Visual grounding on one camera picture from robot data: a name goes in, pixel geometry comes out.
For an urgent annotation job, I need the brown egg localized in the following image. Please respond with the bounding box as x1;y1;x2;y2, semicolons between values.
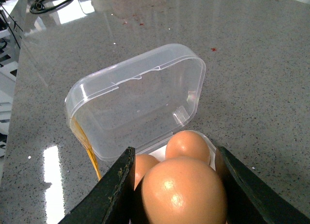
140;157;228;224
165;131;211;164
134;154;159;189

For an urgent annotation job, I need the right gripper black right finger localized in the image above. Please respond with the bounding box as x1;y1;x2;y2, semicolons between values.
219;147;310;224

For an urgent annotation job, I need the clear plastic egg box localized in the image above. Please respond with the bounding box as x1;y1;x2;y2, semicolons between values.
65;44;206;163

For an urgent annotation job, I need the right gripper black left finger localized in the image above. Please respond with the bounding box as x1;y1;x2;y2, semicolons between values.
60;147;135;224

